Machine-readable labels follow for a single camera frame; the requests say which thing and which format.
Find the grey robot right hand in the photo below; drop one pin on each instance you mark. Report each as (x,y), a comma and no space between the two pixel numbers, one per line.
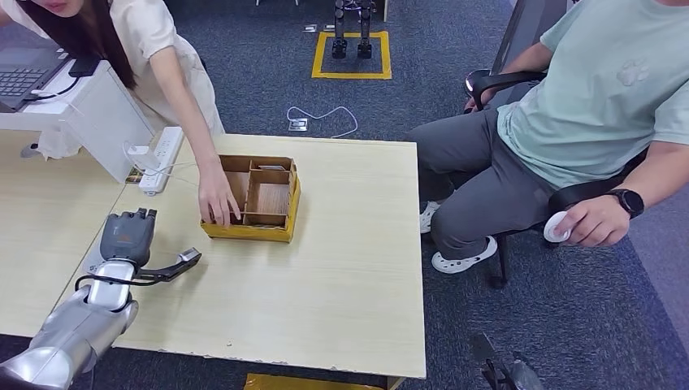
(525,379)

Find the seated person's left hand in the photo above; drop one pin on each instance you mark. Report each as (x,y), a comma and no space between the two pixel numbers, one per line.
(595,223)

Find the seated person's right hand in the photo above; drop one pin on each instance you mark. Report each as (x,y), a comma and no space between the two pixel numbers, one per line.
(482,98)

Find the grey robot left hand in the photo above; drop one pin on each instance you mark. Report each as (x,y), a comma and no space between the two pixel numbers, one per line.
(126,237)

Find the standing person's left hand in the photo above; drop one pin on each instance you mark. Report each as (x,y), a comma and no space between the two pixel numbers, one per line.
(218,196)

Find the white round remote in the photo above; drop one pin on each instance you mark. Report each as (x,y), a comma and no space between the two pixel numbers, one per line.
(553,229)

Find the wooden organizer box yellow base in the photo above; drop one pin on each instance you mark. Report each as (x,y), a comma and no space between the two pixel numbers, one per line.
(272,199)

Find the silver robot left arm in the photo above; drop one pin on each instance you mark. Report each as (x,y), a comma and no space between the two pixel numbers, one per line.
(75,328)

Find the small printed sticker card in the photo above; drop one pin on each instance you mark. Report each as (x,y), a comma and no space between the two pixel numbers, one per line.
(134,176)

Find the seated person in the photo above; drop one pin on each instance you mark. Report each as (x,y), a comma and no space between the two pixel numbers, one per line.
(592,81)

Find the standing person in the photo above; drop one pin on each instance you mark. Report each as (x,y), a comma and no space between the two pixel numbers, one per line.
(161,70)

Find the black office chair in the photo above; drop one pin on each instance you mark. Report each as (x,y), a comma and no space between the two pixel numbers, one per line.
(570,194)

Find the black wristwatch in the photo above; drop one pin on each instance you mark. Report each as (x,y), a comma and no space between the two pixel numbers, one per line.
(631,202)

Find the white power strip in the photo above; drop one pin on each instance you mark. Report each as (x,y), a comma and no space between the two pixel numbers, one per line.
(167,148)

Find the white charger plug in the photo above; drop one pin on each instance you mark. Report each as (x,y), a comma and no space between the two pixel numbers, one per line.
(142,156)

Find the metal floor socket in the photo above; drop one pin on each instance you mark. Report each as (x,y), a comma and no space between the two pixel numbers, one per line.
(297,125)

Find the white plastic bag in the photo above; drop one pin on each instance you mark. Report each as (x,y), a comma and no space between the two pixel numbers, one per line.
(59,145)

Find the white stand desk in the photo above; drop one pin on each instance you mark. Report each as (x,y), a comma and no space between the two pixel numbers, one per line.
(102,124)

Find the white shoe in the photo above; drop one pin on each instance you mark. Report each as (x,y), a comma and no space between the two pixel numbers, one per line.
(463,262)
(428,215)

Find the yellow floor tape square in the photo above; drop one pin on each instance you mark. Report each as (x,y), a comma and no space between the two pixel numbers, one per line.
(351,74)

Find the black power adapter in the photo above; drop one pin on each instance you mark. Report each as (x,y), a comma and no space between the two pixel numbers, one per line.
(83,65)

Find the dark laptop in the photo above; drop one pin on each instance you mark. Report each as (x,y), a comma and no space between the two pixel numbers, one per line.
(21,75)

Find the yellow cardboard piece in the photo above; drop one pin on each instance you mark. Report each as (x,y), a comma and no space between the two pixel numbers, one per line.
(301,383)

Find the black right wrist camera bracket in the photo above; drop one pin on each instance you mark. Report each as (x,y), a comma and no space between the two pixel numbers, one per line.
(484,350)

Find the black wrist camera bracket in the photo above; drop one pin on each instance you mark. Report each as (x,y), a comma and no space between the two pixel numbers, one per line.
(484,350)
(172,269)

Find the black left wrist camera bracket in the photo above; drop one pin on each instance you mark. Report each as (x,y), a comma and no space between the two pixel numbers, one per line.
(172,269)

